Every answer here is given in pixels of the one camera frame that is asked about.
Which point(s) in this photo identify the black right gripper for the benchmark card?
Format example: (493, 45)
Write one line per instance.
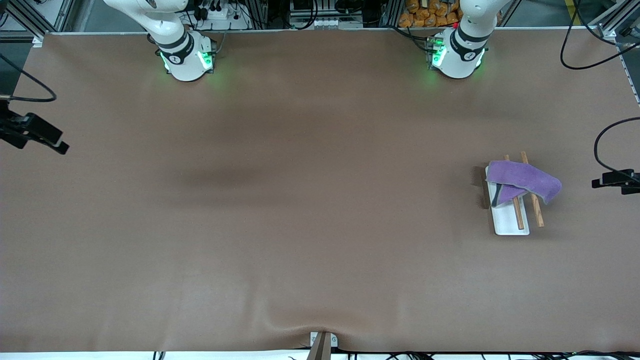
(11, 126)

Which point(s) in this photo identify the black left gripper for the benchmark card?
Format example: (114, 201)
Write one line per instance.
(631, 180)

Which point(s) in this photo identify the purple and grey towel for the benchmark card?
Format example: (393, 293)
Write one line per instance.
(525, 177)

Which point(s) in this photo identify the white rack with wooden bars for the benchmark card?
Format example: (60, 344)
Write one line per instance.
(507, 222)

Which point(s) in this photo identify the white power strip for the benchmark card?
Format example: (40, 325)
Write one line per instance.
(220, 14)

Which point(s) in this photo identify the pile of orange packets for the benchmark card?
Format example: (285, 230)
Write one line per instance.
(425, 15)

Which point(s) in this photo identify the aluminium frame post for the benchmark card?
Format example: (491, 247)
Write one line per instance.
(607, 22)
(50, 20)

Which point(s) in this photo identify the metal table edge bracket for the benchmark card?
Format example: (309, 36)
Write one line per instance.
(322, 345)

